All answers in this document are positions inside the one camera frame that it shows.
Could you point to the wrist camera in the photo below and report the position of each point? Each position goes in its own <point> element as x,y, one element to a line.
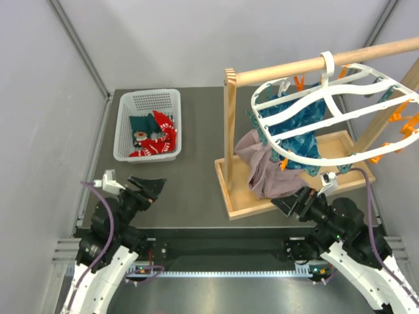
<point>108,183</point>
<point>329,183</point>

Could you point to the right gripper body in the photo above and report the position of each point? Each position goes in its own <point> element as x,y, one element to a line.
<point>315,208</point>

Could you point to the red patterned sock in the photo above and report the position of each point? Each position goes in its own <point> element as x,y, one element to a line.
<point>166,125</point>
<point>151,147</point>

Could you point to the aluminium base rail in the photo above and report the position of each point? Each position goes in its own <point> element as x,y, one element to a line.
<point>224,250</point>

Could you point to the green reindeer sock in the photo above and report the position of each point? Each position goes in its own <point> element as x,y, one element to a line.
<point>141,136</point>

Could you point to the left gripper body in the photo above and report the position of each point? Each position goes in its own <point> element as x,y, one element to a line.
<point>131,201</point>

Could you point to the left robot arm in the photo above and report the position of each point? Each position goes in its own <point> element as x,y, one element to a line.
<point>111,245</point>

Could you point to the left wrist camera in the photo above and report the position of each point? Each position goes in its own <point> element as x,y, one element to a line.
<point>108,183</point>

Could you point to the white plastic basket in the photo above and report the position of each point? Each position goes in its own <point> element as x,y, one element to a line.
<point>142,103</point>

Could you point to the wooden rack stand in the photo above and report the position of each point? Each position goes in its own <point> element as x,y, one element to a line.
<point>335,141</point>

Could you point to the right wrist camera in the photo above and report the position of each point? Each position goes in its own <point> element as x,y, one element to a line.
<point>329,183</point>

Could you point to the white clip hanger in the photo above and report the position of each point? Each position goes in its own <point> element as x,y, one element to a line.
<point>288,122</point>

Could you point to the mauve cloth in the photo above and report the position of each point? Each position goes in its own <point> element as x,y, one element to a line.
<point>266,179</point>

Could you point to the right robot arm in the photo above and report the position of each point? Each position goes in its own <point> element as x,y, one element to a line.
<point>343,239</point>

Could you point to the red patterned sock in basket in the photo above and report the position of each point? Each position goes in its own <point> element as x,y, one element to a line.
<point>151,147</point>

